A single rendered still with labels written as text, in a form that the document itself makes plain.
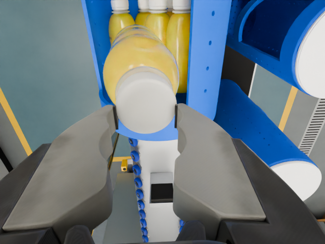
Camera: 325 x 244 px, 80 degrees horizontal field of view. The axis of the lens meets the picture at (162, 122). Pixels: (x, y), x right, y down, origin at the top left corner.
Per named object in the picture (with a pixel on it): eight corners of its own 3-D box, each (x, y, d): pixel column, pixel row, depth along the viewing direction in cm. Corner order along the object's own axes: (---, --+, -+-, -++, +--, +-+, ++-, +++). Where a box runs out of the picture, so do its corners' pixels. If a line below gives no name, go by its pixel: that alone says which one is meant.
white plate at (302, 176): (263, 217, 88) (262, 214, 89) (328, 192, 80) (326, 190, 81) (239, 183, 76) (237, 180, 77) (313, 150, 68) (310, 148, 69)
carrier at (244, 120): (213, 117, 164) (244, 99, 156) (261, 215, 89) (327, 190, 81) (196, 92, 151) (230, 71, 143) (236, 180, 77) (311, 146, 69)
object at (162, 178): (150, 176, 88) (149, 207, 74) (150, 170, 86) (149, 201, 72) (172, 175, 88) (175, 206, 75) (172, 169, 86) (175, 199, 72)
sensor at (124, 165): (123, 163, 87) (121, 172, 83) (122, 159, 86) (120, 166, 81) (140, 162, 87) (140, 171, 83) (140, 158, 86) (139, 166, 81)
